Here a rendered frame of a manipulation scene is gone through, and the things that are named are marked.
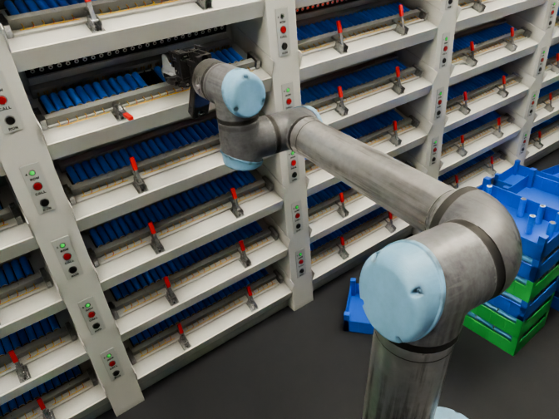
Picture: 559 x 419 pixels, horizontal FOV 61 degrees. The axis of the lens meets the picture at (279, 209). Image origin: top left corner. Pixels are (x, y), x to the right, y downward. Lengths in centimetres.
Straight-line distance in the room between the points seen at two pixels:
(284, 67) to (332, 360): 96
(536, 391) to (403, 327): 115
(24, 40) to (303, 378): 122
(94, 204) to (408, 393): 87
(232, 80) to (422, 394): 65
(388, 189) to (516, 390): 103
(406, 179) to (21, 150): 80
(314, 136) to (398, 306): 49
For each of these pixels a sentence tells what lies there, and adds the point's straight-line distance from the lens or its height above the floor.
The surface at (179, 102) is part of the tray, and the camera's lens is 124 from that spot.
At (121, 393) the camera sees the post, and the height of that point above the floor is 8.
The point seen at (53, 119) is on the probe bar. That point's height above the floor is 94.
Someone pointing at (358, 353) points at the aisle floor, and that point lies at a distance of 170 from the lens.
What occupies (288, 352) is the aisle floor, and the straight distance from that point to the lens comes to 171.
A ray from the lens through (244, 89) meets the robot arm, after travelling 97.
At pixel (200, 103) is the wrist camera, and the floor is 92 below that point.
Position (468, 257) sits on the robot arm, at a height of 93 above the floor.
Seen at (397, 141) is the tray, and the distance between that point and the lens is 182.
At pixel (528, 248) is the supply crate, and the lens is 151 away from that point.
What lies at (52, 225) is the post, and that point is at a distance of 123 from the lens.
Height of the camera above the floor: 130
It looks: 33 degrees down
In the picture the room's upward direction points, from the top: 6 degrees counter-clockwise
